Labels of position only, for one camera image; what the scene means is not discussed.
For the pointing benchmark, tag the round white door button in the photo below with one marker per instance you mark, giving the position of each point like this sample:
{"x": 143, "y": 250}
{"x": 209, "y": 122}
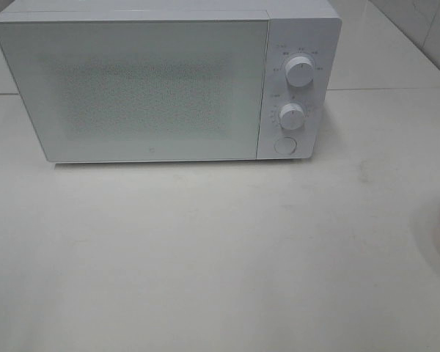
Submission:
{"x": 285, "y": 146}

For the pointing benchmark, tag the white microwave door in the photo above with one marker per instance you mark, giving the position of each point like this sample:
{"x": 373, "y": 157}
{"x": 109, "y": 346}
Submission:
{"x": 140, "y": 91}

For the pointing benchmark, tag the lower white timer knob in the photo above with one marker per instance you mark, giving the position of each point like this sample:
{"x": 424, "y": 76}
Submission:
{"x": 291, "y": 116}

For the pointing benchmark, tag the upper white power knob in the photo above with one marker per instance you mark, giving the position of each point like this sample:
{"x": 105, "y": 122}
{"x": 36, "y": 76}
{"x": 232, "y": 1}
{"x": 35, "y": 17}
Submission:
{"x": 299, "y": 70}

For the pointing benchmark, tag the white microwave oven body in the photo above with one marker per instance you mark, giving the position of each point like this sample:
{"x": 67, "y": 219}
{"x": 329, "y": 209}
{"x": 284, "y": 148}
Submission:
{"x": 311, "y": 28}

